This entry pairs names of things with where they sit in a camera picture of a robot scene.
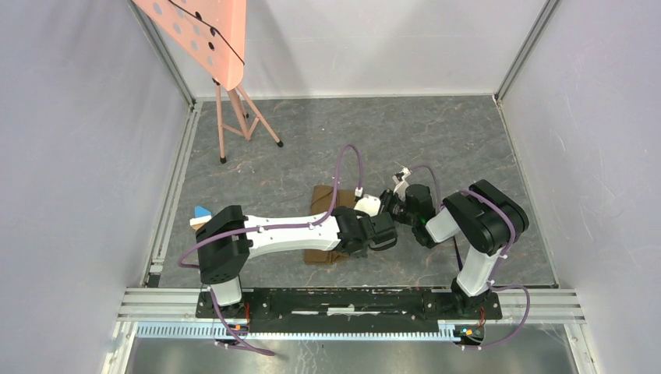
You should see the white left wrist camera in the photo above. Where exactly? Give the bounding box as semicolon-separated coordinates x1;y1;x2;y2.
353;188;381;217

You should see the purple spoon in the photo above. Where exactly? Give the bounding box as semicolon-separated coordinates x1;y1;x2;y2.
452;236;464;271

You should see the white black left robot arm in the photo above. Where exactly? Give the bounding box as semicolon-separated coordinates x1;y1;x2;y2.
196;205;398;318

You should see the pink music stand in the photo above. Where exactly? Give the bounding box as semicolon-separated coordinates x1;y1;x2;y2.
134;0;284;164

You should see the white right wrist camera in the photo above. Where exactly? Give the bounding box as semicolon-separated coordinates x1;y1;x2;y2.
392;167;411;200

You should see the blue white wooden block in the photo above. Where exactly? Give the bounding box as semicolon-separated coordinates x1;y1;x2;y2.
189;206;213;230

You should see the aluminium frame rail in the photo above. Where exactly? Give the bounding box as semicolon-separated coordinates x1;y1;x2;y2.
129;2;199;288

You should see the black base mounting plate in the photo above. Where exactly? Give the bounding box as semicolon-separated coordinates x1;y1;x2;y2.
221;288;503;333

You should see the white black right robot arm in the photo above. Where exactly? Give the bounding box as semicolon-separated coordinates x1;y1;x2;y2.
380;179;529;318

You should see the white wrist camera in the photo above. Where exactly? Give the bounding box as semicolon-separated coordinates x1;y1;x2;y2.
392;167;411;200
353;188;381;217

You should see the brown cloth napkin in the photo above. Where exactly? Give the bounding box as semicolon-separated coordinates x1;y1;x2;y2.
303;185;355;265

